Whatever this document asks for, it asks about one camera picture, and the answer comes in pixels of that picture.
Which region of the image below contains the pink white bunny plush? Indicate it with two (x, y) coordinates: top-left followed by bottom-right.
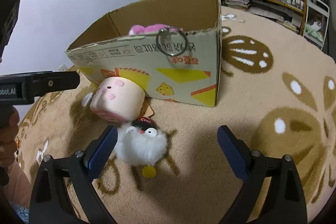
(128, 24), (177, 35)

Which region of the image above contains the white fluffy bird plush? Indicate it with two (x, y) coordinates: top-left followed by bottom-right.
(114, 117), (168, 178)

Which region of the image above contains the metal key ring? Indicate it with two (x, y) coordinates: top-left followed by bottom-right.
(155, 27), (190, 57)

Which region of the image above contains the open cardboard box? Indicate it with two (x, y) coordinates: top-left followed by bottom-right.
(66, 0), (222, 107)

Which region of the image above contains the stack of books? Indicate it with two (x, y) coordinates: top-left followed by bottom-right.
(225, 0), (302, 33)

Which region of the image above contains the person's left hand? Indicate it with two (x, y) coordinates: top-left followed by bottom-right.
(0, 107), (19, 168)

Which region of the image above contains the patterned beige carpet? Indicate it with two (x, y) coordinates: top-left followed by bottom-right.
(14, 4), (336, 224)

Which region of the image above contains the pink cube pig plush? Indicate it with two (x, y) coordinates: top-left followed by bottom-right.
(90, 77), (145, 123)

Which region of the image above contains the white metal trolley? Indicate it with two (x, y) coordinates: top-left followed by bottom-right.
(303, 0), (330, 50)

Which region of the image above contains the upper wall socket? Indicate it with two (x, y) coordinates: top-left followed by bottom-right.
(58, 64), (68, 72)

